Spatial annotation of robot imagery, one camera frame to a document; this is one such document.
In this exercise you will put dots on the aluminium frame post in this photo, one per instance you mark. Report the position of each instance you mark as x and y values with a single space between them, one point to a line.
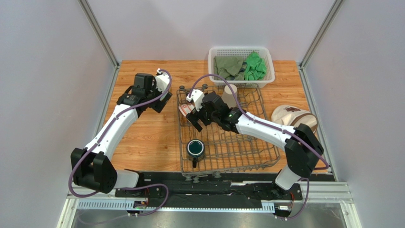
91 17
328 20

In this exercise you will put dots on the aluminium frame post right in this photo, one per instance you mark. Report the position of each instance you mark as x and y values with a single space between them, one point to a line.
328 20

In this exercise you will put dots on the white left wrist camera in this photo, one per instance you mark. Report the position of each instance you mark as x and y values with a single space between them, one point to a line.
162 81

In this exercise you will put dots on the bright green cloth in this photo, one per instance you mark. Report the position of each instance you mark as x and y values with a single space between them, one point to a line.
255 67

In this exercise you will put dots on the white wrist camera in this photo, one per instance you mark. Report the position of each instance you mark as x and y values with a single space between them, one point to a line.
196 96
162 81

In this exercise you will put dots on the beige plastic cup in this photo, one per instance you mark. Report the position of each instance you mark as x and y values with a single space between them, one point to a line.
227 95

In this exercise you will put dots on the white plastic basket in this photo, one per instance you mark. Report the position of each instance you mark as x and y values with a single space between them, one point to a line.
243 52

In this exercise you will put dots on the aluminium frame post left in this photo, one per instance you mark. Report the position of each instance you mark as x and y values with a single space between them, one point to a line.
91 17

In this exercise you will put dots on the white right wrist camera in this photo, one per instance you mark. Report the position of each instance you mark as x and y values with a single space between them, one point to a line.
196 96

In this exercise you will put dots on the olive green cloth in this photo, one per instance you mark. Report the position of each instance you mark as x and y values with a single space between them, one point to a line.
229 67

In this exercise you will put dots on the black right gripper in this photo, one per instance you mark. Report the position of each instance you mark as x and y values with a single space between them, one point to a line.
198 115

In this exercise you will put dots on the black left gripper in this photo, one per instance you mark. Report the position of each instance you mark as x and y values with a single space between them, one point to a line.
158 105

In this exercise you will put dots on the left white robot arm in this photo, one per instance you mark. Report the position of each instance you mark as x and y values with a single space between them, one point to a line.
91 166

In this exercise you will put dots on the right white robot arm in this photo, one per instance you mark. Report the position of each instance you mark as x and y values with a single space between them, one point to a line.
301 146

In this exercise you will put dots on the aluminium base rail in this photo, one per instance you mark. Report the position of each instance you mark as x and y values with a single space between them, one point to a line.
327 204

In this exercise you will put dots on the dark green mug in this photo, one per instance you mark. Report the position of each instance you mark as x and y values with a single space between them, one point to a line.
196 151

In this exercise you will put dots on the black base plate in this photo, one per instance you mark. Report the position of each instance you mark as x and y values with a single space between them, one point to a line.
230 191

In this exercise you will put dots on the red patterned white bowl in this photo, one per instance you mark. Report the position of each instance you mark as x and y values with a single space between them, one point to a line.
186 109

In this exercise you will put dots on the grey wire dish rack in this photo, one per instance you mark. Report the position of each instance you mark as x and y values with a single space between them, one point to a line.
225 151

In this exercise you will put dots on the cream brown cap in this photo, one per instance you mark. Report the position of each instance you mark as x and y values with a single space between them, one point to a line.
294 116

